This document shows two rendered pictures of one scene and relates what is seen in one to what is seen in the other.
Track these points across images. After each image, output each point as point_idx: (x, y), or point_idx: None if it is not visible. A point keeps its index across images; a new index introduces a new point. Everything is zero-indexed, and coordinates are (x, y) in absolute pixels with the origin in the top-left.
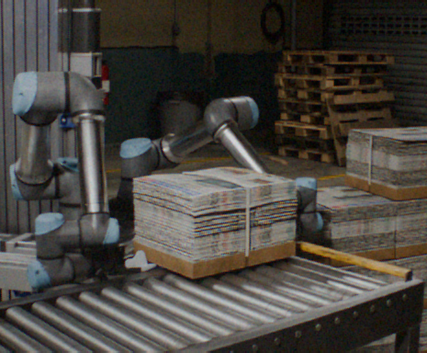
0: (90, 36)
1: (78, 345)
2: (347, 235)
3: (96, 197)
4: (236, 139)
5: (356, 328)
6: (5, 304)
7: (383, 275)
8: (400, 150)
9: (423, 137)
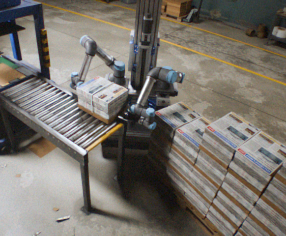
0: (143, 27)
1: (31, 99)
2: (179, 143)
3: (79, 74)
4: (145, 82)
5: (60, 144)
6: (55, 85)
7: (187, 168)
8: (205, 131)
9: (223, 134)
